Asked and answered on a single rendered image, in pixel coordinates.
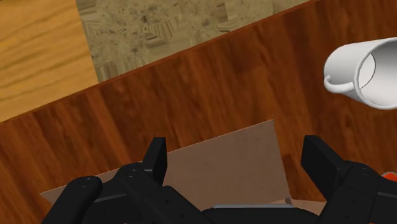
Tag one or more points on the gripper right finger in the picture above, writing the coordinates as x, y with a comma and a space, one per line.
347, 183

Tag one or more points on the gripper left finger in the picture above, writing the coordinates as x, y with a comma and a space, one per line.
136, 189

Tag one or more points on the small red object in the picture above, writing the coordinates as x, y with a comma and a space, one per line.
390, 176

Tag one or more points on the brown cardboard box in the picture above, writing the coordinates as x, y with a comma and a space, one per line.
226, 167

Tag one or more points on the white mug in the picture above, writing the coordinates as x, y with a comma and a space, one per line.
363, 74

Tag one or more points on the light wooden furniture panel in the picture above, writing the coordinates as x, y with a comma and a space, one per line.
40, 52

